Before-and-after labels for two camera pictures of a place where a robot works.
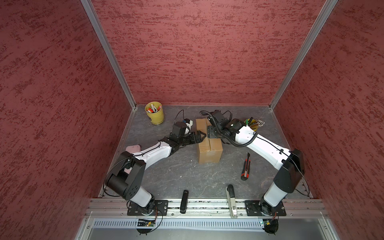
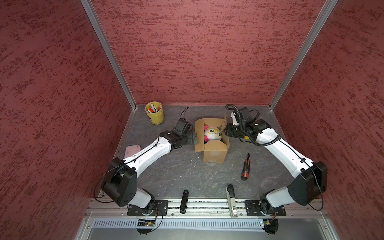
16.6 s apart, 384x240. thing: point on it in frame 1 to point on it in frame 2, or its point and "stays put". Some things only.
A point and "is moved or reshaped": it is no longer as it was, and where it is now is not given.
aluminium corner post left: x=92 y=11 stays put
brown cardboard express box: x=209 y=149 is moved or reshaped
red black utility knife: x=245 y=174 stays put
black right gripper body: x=214 y=132 to x=234 y=131
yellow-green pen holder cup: x=154 y=111 stays put
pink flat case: x=133 y=148 stays put
